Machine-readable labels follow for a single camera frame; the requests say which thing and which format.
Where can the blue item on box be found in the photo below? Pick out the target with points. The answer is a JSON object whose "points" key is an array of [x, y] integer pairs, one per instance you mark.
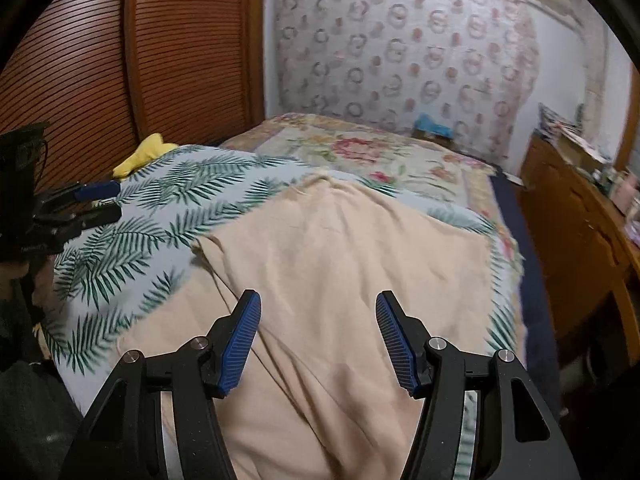
{"points": [[425, 124]]}

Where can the pink thermos bottle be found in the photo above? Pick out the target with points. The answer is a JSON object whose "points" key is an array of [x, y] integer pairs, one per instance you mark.
{"points": [[624, 190]]}

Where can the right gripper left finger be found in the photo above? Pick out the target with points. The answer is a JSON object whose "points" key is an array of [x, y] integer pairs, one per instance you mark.
{"points": [[121, 435]]}

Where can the person's left hand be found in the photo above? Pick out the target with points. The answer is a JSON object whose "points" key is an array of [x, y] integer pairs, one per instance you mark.
{"points": [[16, 280]]}

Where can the circle pattern lace curtain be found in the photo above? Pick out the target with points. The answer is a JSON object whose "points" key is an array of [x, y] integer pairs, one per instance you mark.
{"points": [[466, 65]]}

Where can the beige side curtain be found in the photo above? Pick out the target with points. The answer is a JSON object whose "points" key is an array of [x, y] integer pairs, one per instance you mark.
{"points": [[595, 39]]}

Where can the cardboard box on sideboard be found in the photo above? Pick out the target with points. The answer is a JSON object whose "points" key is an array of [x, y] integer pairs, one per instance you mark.
{"points": [[579, 153]]}

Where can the floral bed cover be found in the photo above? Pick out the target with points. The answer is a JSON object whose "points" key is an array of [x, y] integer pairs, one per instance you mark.
{"points": [[423, 167]]}

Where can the beige printed t-shirt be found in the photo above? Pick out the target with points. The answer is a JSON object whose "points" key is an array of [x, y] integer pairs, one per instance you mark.
{"points": [[318, 398]]}

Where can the palm leaf print blanket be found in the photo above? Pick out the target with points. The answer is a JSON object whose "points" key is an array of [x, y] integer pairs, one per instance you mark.
{"points": [[112, 277]]}

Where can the navy bed mattress edge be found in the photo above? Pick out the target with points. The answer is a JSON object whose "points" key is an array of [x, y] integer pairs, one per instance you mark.
{"points": [[541, 356]]}

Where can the brown louvered wardrobe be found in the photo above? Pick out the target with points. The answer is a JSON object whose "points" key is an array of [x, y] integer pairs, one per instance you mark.
{"points": [[102, 75]]}

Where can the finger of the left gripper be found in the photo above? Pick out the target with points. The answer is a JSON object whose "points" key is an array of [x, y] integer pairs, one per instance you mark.
{"points": [[76, 193], [95, 214]]}

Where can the wooden sideboard cabinet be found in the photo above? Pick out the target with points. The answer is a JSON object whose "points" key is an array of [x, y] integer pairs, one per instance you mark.
{"points": [[578, 236]]}

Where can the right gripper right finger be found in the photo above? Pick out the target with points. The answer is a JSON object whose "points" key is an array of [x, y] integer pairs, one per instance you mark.
{"points": [[516, 435]]}

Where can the yellow plush toy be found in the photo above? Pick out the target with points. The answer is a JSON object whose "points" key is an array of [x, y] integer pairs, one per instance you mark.
{"points": [[150, 149]]}

